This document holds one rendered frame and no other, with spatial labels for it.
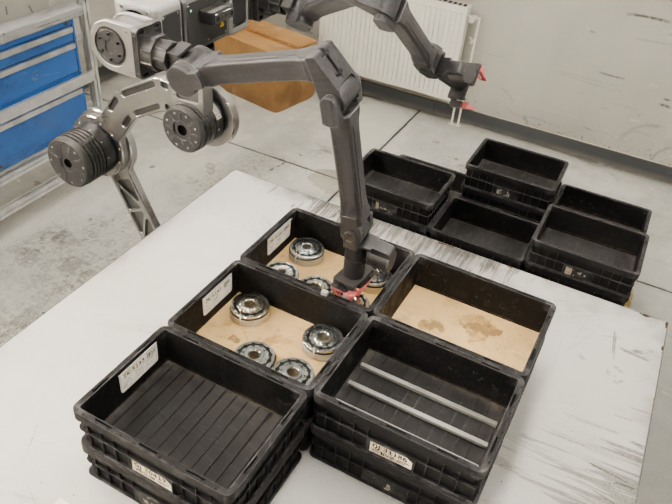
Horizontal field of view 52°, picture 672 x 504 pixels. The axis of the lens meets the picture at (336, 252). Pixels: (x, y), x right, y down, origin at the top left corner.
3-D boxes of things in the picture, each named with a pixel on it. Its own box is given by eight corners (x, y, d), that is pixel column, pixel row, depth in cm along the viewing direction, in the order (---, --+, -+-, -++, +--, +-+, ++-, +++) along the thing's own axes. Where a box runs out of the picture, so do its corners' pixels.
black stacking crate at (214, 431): (78, 444, 148) (70, 410, 141) (167, 359, 169) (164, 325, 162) (230, 532, 134) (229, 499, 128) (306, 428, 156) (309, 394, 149)
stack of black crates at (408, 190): (334, 260, 312) (342, 176, 285) (362, 228, 334) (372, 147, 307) (415, 291, 299) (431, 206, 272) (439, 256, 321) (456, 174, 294)
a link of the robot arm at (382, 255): (359, 208, 169) (343, 231, 164) (401, 223, 165) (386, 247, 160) (358, 241, 178) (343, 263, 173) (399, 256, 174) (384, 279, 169)
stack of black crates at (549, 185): (447, 245, 329) (465, 163, 301) (467, 215, 350) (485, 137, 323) (528, 274, 316) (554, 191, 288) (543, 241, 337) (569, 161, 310)
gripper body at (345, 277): (373, 273, 180) (376, 251, 176) (352, 293, 174) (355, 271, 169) (353, 263, 183) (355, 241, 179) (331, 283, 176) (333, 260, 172)
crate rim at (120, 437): (70, 416, 142) (68, 408, 140) (164, 330, 163) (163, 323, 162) (230, 506, 128) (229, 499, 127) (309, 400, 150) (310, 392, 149)
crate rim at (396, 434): (310, 400, 150) (310, 392, 149) (369, 320, 172) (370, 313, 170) (483, 483, 137) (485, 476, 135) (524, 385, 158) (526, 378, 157)
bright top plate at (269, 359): (224, 359, 164) (224, 357, 164) (252, 336, 171) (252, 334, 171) (256, 379, 160) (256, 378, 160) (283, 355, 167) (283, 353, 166)
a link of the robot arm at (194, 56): (175, 39, 157) (160, 50, 154) (212, 49, 154) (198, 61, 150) (182, 73, 164) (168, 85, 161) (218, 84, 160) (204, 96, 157)
